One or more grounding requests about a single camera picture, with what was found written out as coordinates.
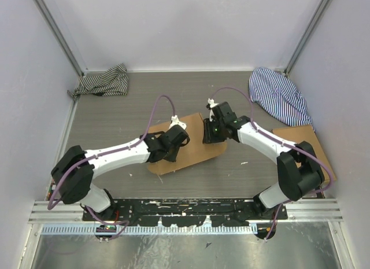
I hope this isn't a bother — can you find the brown cardboard box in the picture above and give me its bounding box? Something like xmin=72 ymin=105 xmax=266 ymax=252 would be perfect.
xmin=147 ymin=113 xmax=227 ymax=175
xmin=272 ymin=125 xmax=336 ymax=181

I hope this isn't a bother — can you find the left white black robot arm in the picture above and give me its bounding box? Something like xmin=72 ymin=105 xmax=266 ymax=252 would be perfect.
xmin=48 ymin=125 xmax=190 ymax=221

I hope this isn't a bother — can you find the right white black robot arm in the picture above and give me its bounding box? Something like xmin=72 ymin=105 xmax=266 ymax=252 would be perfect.
xmin=203 ymin=99 xmax=325 ymax=220

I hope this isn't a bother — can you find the folded brown cardboard box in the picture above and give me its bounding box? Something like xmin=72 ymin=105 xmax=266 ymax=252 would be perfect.
xmin=272 ymin=125 xmax=336 ymax=181

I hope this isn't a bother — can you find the blue white striped cloth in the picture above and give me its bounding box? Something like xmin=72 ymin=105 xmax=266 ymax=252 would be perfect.
xmin=249 ymin=67 xmax=313 ymax=126

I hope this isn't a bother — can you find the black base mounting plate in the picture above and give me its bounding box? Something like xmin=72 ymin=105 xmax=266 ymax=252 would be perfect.
xmin=98 ymin=198 xmax=277 ymax=227

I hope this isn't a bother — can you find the black white striped cloth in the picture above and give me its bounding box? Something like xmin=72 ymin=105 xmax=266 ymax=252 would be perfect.
xmin=67 ymin=64 xmax=128 ymax=102

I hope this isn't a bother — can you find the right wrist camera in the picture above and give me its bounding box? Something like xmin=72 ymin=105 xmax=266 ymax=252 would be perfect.
xmin=206 ymin=98 xmax=219 ymax=121

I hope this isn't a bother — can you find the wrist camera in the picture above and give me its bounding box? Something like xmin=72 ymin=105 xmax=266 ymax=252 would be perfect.
xmin=168 ymin=115 xmax=187 ymax=130
xmin=206 ymin=98 xmax=219 ymax=121

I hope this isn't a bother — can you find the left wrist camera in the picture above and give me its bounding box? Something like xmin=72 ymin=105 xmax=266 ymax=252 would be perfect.
xmin=168 ymin=115 xmax=187 ymax=130

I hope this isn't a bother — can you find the white slotted cable duct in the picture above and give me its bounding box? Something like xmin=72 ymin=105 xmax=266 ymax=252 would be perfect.
xmin=40 ymin=223 xmax=257 ymax=237

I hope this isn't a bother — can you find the aluminium front rail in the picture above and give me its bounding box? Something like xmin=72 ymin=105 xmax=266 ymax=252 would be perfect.
xmin=28 ymin=198 xmax=343 ymax=224

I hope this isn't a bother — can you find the right aluminium corner post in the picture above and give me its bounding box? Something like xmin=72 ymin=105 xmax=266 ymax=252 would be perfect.
xmin=283 ymin=0 xmax=332 ymax=77

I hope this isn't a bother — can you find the aluminium corner post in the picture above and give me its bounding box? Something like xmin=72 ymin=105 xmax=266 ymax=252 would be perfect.
xmin=33 ymin=0 xmax=85 ymax=77
xmin=283 ymin=0 xmax=332 ymax=77

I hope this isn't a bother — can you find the left aluminium corner post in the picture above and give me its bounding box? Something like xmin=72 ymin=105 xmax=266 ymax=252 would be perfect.
xmin=33 ymin=0 xmax=85 ymax=77

